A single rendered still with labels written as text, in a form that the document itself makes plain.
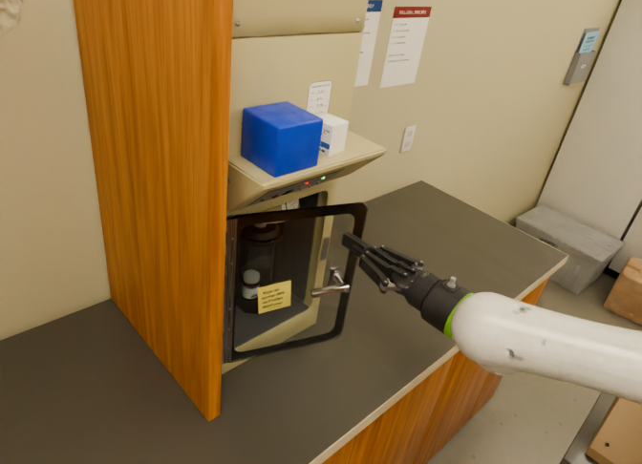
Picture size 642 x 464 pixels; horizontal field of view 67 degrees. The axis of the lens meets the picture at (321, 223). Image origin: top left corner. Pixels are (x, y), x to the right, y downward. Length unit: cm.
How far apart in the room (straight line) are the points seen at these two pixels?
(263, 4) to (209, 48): 17
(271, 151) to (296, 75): 18
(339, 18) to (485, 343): 62
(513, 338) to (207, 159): 51
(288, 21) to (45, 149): 63
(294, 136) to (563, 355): 51
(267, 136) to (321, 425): 66
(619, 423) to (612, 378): 61
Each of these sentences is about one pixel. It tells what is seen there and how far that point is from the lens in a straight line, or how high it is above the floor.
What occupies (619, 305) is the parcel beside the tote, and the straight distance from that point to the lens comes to 367.
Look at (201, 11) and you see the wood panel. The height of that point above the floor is 176.
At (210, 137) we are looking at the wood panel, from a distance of 74.
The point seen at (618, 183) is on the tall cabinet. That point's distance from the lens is 381.
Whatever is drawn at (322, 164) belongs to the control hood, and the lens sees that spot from 89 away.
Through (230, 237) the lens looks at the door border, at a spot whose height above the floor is 135.
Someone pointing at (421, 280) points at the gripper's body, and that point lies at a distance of 93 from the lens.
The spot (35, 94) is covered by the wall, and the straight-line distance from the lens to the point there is 119.
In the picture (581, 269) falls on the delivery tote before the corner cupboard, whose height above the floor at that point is 20.
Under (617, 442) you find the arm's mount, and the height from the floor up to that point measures 100.
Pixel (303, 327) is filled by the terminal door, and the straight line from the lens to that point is 119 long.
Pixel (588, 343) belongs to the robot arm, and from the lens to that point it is 74.
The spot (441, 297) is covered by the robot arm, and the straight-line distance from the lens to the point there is 91.
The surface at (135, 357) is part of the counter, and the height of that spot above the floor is 94.
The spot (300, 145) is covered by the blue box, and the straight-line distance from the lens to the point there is 83.
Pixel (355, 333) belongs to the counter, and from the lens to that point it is 138.
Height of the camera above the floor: 188
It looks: 31 degrees down
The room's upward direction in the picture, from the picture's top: 9 degrees clockwise
